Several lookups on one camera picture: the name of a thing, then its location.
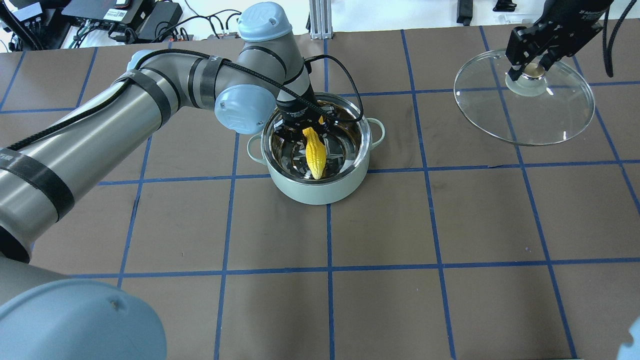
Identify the aluminium frame post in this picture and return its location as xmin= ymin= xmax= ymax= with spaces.
xmin=308 ymin=0 xmax=334 ymax=40

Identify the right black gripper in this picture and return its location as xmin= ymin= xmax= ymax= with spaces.
xmin=505 ymin=0 xmax=613 ymax=81

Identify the glass pot lid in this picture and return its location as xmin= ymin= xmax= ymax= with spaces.
xmin=453 ymin=49 xmax=595 ymax=147

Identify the black power strip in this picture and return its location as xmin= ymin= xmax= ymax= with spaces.
xmin=61 ymin=0 xmax=184 ymax=41

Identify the pale green electric pot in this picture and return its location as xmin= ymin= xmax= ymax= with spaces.
xmin=246 ymin=92 xmax=386 ymax=205

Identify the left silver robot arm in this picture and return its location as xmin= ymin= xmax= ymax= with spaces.
xmin=0 ymin=2 xmax=336 ymax=360

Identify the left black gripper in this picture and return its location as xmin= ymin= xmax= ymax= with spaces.
xmin=273 ymin=100 xmax=333 ymax=144

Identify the yellow corn cob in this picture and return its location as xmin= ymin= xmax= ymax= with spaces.
xmin=302 ymin=127 xmax=327 ymax=180

